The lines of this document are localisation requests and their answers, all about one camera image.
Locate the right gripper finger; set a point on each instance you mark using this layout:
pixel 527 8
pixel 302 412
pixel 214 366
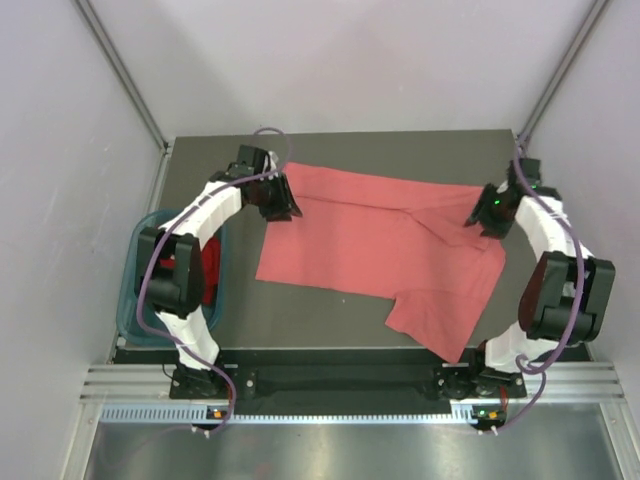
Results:
pixel 499 232
pixel 483 211

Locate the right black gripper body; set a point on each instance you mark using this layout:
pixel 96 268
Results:
pixel 495 214

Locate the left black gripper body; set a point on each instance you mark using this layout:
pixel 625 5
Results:
pixel 269 194

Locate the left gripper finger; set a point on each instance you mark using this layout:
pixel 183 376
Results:
pixel 291 208
pixel 276 215

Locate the pink t shirt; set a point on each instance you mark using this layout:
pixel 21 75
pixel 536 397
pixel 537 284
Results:
pixel 390 238

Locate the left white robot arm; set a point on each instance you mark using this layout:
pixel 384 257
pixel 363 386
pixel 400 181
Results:
pixel 219 200

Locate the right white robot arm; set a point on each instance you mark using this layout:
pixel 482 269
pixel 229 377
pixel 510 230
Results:
pixel 566 297

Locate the dark red t shirt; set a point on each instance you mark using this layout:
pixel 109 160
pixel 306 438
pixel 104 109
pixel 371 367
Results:
pixel 212 270

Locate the teal plastic basket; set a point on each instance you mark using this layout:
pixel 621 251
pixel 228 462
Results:
pixel 126 321

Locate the right aluminium frame post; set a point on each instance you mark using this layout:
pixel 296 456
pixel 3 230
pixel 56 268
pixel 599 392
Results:
pixel 570 54

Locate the aluminium frame post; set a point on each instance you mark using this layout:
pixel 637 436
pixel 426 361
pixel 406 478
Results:
pixel 93 22
pixel 570 54

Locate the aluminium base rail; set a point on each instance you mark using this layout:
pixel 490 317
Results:
pixel 567 382

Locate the slotted cable duct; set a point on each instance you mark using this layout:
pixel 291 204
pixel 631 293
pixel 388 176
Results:
pixel 454 414

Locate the left aluminium frame post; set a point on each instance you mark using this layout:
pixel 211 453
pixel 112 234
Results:
pixel 93 22

